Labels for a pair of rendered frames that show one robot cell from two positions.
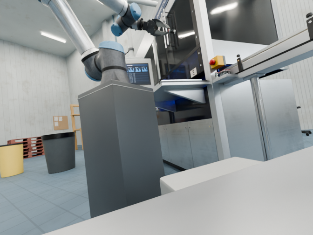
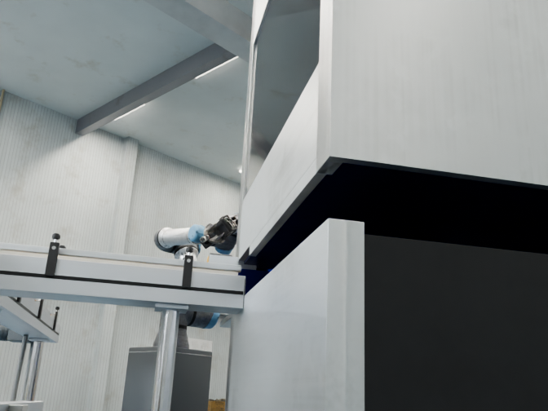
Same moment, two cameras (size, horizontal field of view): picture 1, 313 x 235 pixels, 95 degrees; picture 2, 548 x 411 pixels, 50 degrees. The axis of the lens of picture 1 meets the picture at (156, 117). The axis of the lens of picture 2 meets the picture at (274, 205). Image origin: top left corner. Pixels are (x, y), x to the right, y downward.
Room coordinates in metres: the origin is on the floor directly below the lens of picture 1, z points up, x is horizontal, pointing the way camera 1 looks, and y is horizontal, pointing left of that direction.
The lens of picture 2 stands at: (1.47, -2.26, 0.60)
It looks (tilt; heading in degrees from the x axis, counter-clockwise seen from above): 19 degrees up; 99
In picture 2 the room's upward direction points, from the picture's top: 3 degrees clockwise
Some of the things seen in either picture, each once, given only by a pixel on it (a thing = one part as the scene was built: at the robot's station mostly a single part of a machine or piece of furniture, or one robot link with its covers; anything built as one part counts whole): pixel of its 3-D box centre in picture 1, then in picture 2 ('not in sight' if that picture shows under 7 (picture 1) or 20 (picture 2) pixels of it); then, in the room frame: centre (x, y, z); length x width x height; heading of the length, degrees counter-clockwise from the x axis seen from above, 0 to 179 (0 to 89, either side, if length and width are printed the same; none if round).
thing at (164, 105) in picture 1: (161, 107); not in sight; (1.57, -0.07, 0.79); 0.34 x 0.03 x 0.13; 111
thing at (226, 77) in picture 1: (226, 78); not in sight; (1.02, -0.54, 0.87); 0.14 x 0.13 x 0.02; 111
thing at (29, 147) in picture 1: (27, 147); not in sight; (6.29, 5.78, 0.42); 1.16 x 0.80 x 0.84; 146
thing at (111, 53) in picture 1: (112, 58); (176, 309); (0.68, 0.17, 0.96); 0.13 x 0.12 x 0.14; 48
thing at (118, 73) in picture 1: (115, 81); (171, 337); (0.67, 0.17, 0.84); 0.15 x 0.15 x 0.10
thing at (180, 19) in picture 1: (181, 26); not in sight; (1.32, -0.36, 1.50); 0.43 x 0.01 x 0.59; 21
